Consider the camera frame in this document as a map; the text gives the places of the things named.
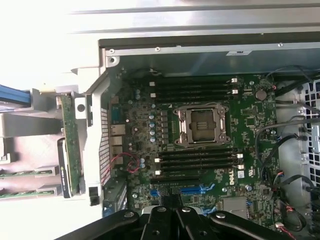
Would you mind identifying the metal CPU socket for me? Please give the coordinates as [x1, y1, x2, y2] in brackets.
[173, 102, 231, 148]

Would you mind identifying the thin black arched wire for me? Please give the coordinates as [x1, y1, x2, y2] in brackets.
[266, 64, 316, 85]

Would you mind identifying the red and black wire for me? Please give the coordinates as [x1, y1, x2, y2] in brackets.
[109, 152, 141, 175]

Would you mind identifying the perforated metal disk bay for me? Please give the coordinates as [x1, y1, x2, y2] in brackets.
[296, 79, 320, 187]

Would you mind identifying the green RAM stick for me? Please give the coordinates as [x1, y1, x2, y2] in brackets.
[0, 169, 55, 178]
[0, 189, 55, 200]

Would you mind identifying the blue expansion slot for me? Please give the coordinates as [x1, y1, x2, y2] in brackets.
[149, 183, 216, 198]
[199, 206, 216, 217]

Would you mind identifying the open grey PC case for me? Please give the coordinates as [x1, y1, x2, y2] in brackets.
[84, 32, 320, 240]

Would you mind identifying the graphics card with black shroud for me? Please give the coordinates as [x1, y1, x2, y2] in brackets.
[56, 93, 83, 200]

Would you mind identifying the RAM slot with white latches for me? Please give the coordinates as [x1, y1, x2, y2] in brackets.
[149, 77, 238, 87]
[150, 89, 239, 99]
[154, 153, 245, 164]
[154, 164, 245, 176]

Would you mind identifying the silver rear port block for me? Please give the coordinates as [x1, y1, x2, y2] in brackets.
[109, 104, 127, 171]

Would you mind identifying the blue flat part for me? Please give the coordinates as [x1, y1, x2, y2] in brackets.
[0, 84, 32, 110]

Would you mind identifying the white case label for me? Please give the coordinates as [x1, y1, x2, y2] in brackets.
[226, 49, 252, 57]

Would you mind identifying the black case latch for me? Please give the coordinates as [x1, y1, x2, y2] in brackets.
[88, 186, 101, 207]

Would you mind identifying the thick black looped cable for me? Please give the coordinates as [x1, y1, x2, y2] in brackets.
[254, 116, 320, 181]

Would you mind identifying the green Dell motherboard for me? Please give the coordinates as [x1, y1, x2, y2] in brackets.
[108, 72, 313, 240]

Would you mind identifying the silver chipset heatsink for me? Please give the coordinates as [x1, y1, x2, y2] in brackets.
[222, 196, 248, 220]

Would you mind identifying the grey parts rack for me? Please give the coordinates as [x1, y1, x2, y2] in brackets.
[0, 83, 103, 201]

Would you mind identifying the silver coin cell battery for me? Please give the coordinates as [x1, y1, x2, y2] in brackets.
[255, 89, 268, 101]

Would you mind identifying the black expansion slot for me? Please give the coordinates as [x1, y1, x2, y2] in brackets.
[149, 175, 201, 184]

